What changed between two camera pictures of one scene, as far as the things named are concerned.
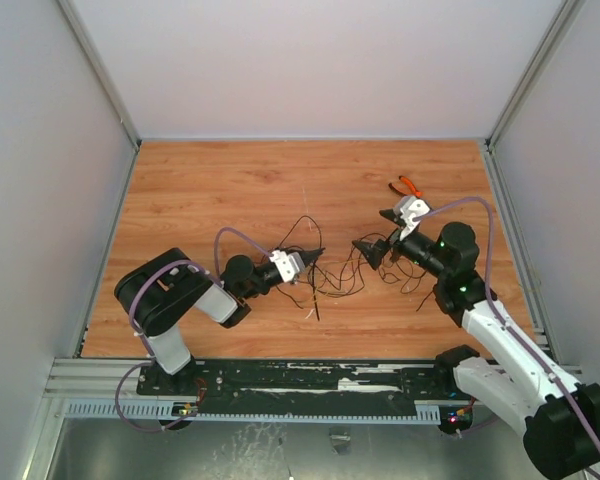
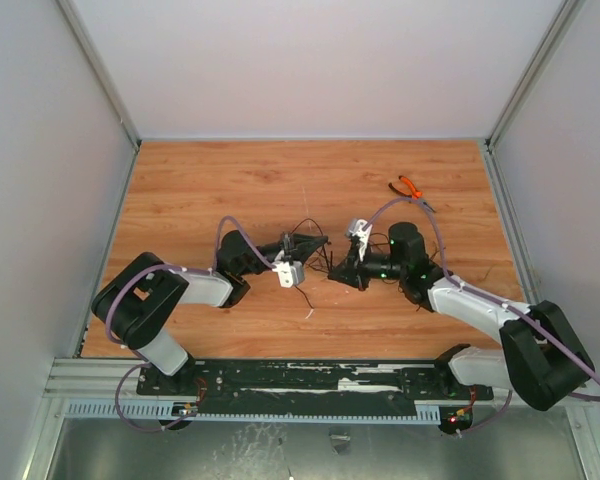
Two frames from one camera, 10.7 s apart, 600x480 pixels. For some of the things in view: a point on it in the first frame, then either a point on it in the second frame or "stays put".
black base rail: x=301 y=381 stays put
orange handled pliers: x=413 y=191 stays put
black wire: x=282 y=292 -> x=304 y=296
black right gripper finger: x=373 y=252 -> x=346 y=270
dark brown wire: x=343 y=275 -> x=319 y=270
